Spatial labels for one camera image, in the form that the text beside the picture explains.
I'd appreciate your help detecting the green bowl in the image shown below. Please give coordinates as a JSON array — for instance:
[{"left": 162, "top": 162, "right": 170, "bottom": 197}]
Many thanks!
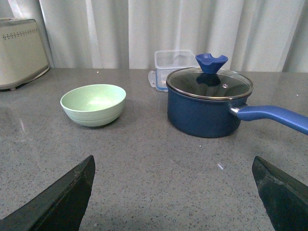
[{"left": 60, "top": 84, "right": 126, "bottom": 127}]

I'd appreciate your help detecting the cream toaster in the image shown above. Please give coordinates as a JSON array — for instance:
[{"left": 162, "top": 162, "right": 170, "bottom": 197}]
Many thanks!
[{"left": 0, "top": 18, "right": 50, "bottom": 90}]

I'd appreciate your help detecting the white curtain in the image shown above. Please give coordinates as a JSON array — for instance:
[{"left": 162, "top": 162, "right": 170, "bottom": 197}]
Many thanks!
[{"left": 0, "top": 0, "right": 308, "bottom": 73}]

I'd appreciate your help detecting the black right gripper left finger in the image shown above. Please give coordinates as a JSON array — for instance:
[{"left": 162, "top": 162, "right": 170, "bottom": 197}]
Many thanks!
[{"left": 0, "top": 155, "right": 95, "bottom": 231}]

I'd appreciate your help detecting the blue saucepan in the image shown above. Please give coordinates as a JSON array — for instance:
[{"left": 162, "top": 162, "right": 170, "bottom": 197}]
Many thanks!
[{"left": 167, "top": 90, "right": 308, "bottom": 138}]

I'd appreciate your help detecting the clear plastic food container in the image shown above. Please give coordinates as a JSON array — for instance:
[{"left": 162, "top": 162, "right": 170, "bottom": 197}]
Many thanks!
[{"left": 148, "top": 50, "right": 198, "bottom": 92}]

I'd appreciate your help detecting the glass pot lid blue knob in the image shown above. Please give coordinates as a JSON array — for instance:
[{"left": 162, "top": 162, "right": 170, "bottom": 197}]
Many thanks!
[{"left": 166, "top": 53, "right": 253, "bottom": 101}]

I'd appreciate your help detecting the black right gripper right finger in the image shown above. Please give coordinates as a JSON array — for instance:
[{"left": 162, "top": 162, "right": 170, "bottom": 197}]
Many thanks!
[{"left": 252, "top": 156, "right": 308, "bottom": 231}]

